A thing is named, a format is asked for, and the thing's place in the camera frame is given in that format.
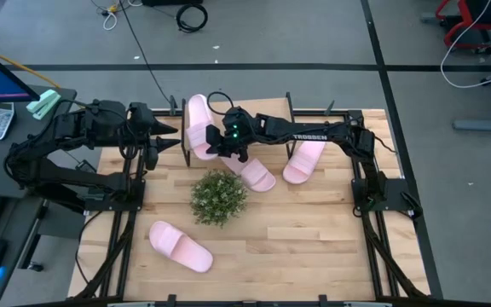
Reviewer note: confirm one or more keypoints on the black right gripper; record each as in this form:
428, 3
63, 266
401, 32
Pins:
245, 136

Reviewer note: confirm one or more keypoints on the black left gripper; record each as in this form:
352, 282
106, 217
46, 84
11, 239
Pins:
151, 140

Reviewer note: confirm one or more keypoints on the pink slide sandal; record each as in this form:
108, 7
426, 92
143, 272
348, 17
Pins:
256, 175
181, 247
303, 164
196, 113

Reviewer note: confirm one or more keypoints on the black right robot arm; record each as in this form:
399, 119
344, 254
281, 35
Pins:
313, 130

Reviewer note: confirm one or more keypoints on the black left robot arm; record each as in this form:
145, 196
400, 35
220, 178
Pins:
66, 128

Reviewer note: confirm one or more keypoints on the green potted artificial plant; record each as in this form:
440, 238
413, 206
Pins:
217, 198

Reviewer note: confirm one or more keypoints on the mint green stapler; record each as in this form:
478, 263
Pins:
43, 103

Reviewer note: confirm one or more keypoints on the grey stand base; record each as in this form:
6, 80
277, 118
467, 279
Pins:
484, 125

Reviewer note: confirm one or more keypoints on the red and black cart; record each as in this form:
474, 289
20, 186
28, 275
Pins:
480, 10

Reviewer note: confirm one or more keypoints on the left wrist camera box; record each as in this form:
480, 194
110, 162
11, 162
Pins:
142, 114

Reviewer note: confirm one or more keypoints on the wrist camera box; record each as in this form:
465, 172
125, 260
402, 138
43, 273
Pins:
237, 116
142, 114

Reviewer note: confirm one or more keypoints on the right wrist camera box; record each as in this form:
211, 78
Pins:
237, 116

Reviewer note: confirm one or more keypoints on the wooden shelf black metal frame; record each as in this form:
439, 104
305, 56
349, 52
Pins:
262, 106

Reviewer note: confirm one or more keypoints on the black aluminium table frame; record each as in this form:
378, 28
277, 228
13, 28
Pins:
318, 113

